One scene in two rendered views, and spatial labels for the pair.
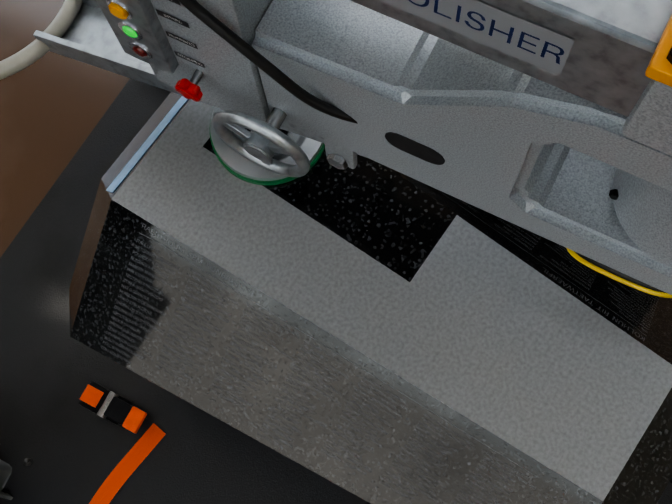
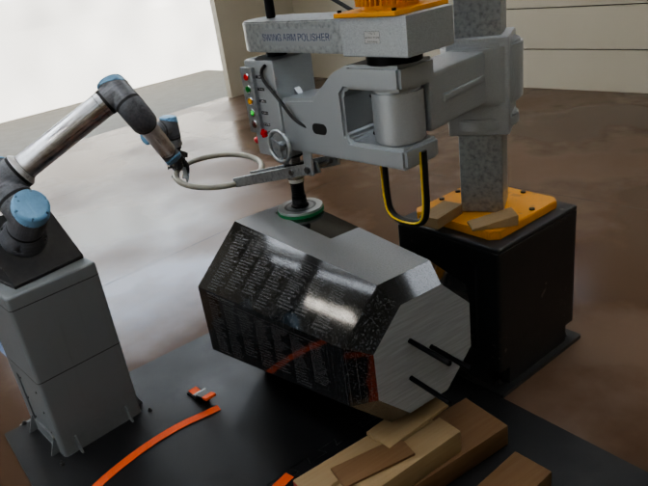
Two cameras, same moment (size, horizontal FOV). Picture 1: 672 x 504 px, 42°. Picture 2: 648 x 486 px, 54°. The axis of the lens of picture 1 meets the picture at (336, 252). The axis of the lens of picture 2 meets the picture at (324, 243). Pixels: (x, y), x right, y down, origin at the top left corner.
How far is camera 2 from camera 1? 2.14 m
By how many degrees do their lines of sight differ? 50
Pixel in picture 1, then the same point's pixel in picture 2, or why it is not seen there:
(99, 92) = not seen: hidden behind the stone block
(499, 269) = (367, 237)
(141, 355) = (221, 284)
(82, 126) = not seen: hidden behind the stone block
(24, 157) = not seen: hidden behind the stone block
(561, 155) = (365, 134)
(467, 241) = (359, 231)
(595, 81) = (336, 41)
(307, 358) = (282, 261)
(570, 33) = (327, 26)
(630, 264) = (378, 153)
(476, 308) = (353, 244)
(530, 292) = (377, 242)
